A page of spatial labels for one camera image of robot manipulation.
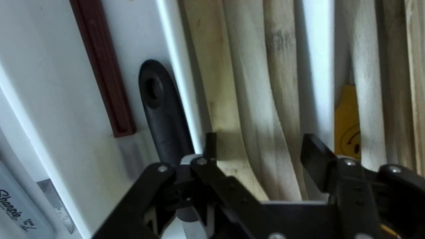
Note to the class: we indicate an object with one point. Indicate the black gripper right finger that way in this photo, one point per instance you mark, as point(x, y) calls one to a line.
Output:
point(371, 204)

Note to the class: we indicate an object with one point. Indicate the slotted wooden spoon in drawer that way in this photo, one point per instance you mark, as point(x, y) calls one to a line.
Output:
point(265, 58)

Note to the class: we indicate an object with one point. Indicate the yellow smiley spatula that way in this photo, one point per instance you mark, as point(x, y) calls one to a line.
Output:
point(347, 125)

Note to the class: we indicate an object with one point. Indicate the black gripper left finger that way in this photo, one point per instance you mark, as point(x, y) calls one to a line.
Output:
point(197, 191)

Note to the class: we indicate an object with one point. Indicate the dark red handled utensil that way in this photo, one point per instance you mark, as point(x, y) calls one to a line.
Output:
point(99, 45)

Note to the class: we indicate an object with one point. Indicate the white drawer cutlery organizer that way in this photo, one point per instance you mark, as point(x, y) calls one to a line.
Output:
point(56, 137)

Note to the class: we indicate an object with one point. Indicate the black handled spatula in drawer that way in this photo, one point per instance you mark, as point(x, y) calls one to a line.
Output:
point(164, 113)

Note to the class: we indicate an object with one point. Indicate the black sharpie marker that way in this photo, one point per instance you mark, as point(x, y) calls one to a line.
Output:
point(20, 208)

